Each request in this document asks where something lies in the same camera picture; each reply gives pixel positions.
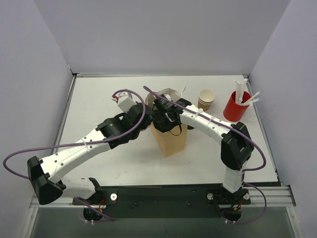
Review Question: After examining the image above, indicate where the stack of paper cups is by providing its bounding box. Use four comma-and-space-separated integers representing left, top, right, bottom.
198, 89, 215, 112

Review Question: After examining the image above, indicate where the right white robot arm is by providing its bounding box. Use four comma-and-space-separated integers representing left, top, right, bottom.
146, 95, 254, 193

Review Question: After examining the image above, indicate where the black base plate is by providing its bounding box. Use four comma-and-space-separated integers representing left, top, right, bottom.
72, 184, 251, 220

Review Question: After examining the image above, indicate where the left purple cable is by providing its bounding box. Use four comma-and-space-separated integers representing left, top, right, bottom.
2, 88, 146, 179

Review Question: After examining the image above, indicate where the red cylindrical straw holder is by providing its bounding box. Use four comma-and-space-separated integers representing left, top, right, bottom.
223, 91, 249, 122

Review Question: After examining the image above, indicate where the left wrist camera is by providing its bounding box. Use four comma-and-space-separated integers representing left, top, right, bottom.
112, 91, 137, 113

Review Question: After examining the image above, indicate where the brown paper bag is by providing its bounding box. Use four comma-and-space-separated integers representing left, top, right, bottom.
150, 88, 188, 157

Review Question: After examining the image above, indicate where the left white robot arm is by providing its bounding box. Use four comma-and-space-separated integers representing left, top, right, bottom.
27, 103, 152, 205

